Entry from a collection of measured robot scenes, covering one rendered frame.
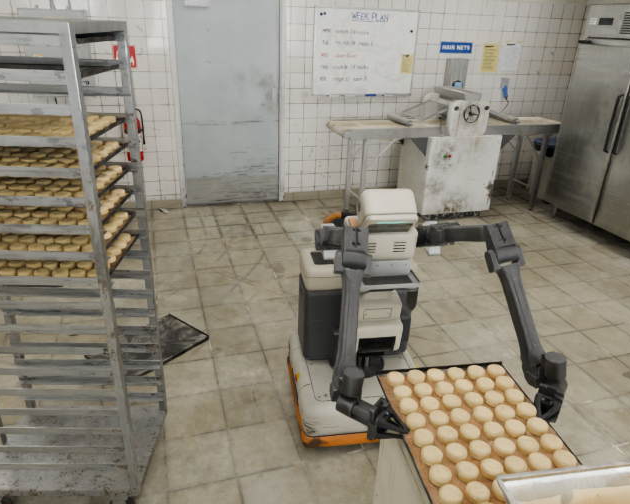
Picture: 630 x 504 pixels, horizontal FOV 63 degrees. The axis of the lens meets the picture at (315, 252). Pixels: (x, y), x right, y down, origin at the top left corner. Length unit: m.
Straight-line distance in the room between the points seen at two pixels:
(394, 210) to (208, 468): 1.41
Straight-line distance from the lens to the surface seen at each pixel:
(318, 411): 2.39
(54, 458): 2.54
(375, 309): 2.20
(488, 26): 6.36
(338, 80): 5.61
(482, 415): 1.47
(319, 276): 2.36
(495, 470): 1.34
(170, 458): 2.61
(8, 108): 1.71
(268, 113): 5.49
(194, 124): 5.40
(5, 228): 1.84
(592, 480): 0.83
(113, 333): 1.85
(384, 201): 1.97
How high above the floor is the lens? 1.85
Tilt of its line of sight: 24 degrees down
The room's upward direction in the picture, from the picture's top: 2 degrees clockwise
